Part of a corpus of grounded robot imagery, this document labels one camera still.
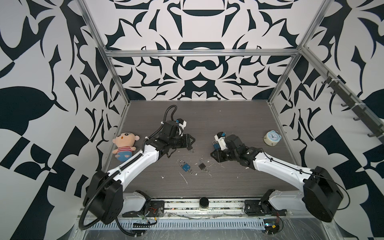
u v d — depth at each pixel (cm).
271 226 71
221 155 73
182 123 76
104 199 40
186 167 87
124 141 89
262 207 67
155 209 72
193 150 94
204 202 67
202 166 87
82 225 36
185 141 71
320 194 41
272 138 96
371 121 54
